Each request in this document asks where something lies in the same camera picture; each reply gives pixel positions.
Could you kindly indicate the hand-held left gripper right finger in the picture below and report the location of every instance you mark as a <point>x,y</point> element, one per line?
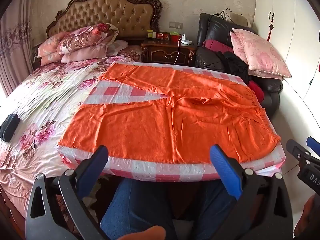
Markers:
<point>225,172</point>

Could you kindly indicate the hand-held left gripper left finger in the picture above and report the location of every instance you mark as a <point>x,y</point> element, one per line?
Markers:
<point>99,156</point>

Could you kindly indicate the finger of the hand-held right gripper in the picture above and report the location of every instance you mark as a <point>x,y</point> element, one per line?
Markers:
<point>314,143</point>
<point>296,150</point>

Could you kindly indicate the orange pants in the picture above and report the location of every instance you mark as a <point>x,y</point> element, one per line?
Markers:
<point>162,120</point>

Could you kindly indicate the person's right hand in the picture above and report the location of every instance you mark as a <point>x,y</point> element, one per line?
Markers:
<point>308,216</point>

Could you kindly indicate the person's blue jeans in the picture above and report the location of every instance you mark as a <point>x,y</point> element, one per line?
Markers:
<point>135,205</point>

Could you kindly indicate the red white checked plastic cloth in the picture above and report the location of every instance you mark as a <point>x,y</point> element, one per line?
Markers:
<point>117,92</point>

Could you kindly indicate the red garment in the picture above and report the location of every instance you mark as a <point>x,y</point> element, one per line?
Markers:
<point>257,91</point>

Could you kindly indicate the dark pouch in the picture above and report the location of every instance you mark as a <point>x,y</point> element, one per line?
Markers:
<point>9,127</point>

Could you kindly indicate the pale pink pillow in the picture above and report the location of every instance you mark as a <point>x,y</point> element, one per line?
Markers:
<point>82,55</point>

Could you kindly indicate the black clothes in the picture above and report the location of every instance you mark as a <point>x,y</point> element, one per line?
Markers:
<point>235,66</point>

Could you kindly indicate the large pink floral cushion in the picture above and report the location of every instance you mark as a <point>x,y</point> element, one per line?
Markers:
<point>260,52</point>

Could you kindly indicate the checked pillow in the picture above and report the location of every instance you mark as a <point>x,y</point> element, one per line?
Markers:
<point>117,47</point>

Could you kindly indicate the white wardrobe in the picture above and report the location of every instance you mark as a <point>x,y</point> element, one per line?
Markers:
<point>287,30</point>

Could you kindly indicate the red knot ornament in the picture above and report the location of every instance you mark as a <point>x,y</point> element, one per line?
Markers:
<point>269,32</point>

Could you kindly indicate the pink floral pillow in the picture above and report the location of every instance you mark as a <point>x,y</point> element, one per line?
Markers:
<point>48,47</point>

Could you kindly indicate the folded red floral quilt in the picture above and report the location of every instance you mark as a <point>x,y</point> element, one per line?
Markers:
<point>85,36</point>

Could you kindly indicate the carved wooden nightstand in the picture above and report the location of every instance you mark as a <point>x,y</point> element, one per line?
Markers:
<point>165,53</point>

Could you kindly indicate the dark red cushion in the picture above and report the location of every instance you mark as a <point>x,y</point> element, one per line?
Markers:
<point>217,45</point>

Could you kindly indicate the pink patterned curtain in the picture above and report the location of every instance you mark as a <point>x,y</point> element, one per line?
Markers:
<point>15,55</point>

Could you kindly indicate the yellow jar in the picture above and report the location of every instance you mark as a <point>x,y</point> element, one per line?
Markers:
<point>149,34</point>

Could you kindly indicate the red box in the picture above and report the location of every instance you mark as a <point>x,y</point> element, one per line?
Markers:
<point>163,36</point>

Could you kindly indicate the white charger device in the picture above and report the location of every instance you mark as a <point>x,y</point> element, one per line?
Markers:
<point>186,41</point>

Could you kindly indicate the red container with green top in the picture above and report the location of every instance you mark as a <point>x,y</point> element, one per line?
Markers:
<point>175,38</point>

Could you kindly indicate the beige flat pad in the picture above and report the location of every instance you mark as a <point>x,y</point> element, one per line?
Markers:
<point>238,18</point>

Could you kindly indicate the black leather armchair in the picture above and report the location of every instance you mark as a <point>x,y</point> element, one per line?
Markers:
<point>212,28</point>

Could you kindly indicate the tufted carved wooden headboard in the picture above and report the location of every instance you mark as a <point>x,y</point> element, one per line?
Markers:
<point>112,10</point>

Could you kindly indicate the wall socket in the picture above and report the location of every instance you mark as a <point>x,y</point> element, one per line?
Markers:
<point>176,25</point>

